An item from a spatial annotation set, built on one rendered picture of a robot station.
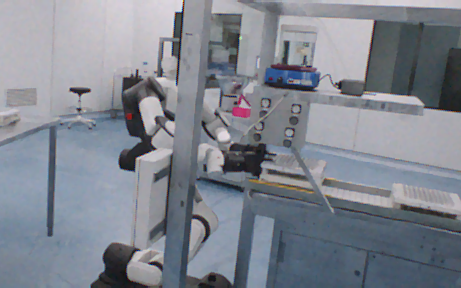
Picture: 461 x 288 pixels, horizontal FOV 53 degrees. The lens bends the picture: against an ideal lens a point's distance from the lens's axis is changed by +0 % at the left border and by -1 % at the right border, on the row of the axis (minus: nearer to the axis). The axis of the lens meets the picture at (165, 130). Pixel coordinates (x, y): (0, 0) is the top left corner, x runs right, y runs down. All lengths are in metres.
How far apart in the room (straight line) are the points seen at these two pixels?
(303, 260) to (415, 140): 5.09
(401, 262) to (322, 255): 0.30
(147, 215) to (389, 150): 6.04
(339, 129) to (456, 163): 1.54
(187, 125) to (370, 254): 1.07
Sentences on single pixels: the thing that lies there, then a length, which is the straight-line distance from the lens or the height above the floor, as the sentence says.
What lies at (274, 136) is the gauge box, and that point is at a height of 1.10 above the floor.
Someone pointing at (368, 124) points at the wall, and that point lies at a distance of 7.12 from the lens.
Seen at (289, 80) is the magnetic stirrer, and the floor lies 1.32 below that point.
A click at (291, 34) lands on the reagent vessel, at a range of 1.94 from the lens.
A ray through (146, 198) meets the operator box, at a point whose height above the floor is 1.01.
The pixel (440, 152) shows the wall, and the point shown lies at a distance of 7.05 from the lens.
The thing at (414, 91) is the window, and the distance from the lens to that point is 7.00.
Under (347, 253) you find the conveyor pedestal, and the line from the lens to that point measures 2.08.
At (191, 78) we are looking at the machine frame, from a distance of 1.27.
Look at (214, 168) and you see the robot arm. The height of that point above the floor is 0.94.
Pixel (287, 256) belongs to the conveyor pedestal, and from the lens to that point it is 2.12.
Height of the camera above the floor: 1.43
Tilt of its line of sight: 11 degrees down
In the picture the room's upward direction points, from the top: 5 degrees clockwise
